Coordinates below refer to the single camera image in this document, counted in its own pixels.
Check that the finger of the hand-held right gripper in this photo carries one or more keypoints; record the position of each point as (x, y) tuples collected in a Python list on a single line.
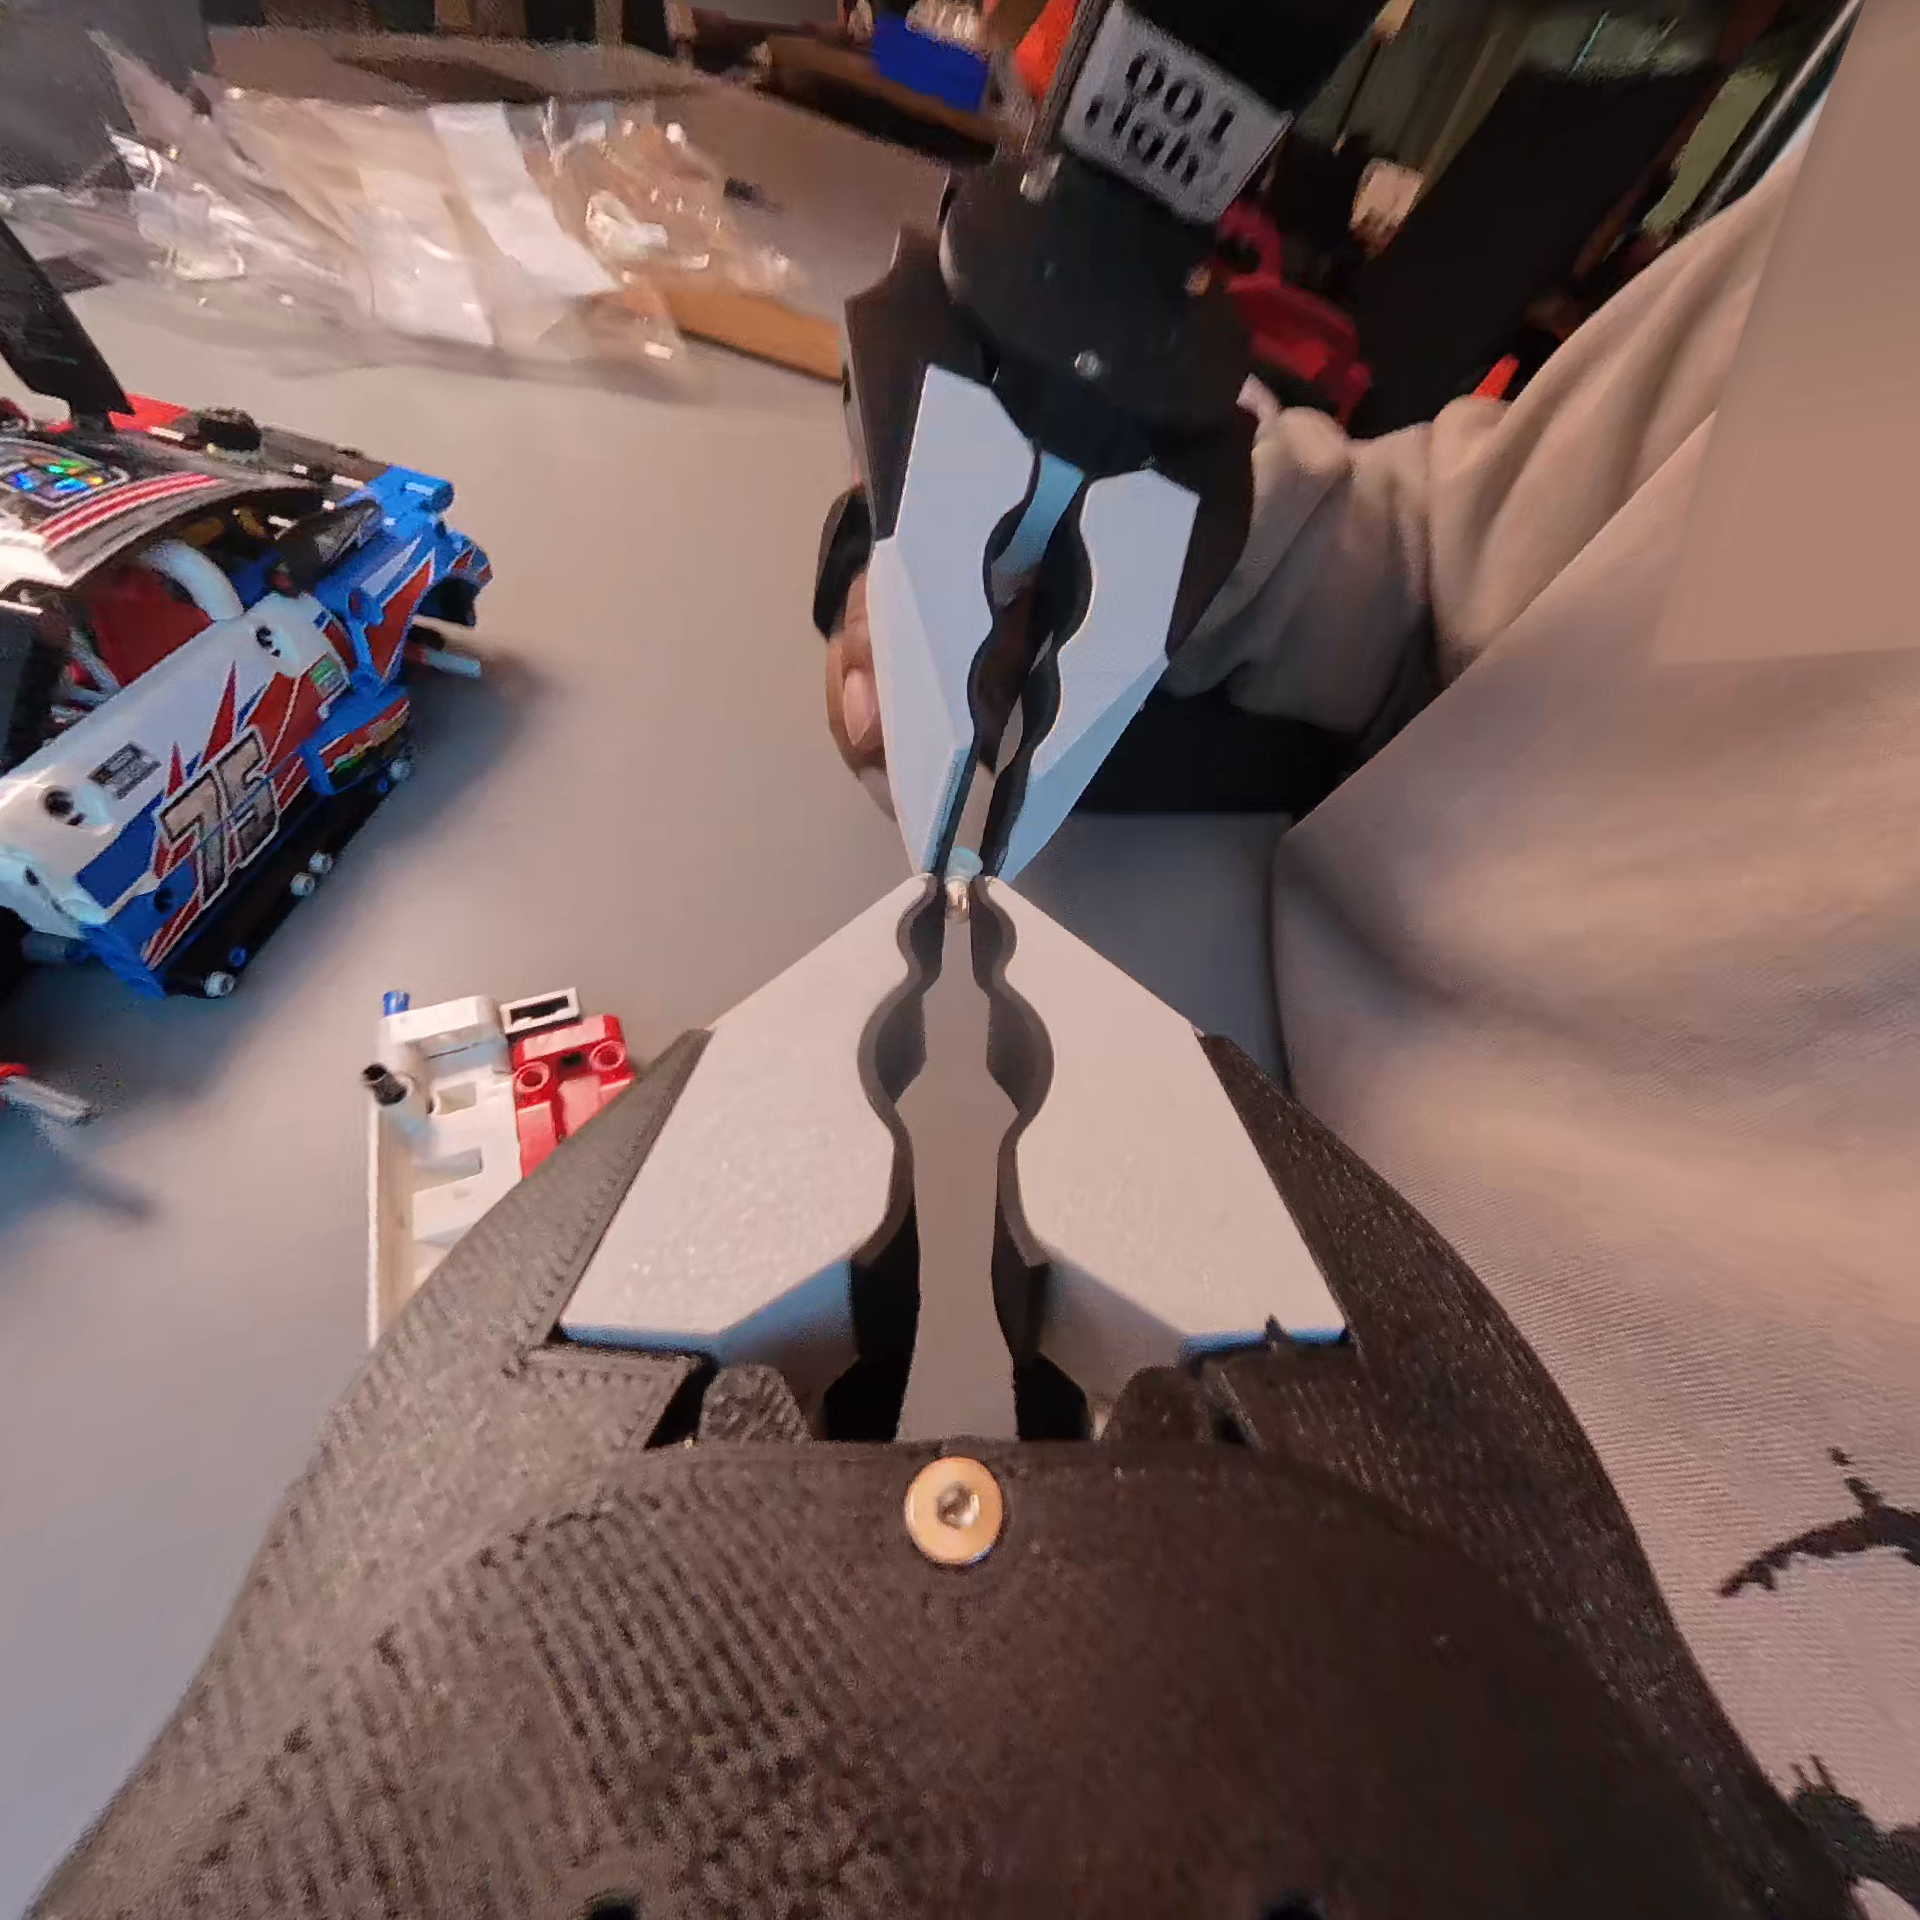
[(1125, 630), (931, 601)]

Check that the person's right forearm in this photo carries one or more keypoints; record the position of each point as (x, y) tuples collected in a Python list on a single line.
[(1425, 510)]

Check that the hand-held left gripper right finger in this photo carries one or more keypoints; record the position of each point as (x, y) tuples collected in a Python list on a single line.
[(1170, 1201)]

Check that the person's right hand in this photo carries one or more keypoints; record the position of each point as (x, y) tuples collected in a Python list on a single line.
[(858, 704)]

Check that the blue white lego race car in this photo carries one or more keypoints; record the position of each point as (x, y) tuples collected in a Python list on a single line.
[(225, 721)]

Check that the white red lego assembly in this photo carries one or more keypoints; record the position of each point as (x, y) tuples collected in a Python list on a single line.
[(435, 1110)]

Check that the small white lego piece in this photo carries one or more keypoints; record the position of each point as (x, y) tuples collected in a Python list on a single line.
[(962, 862)]

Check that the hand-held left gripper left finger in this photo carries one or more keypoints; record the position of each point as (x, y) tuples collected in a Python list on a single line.
[(735, 1201)]

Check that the pile of clear plastic bags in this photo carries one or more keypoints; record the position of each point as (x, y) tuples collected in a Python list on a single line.
[(374, 210)]

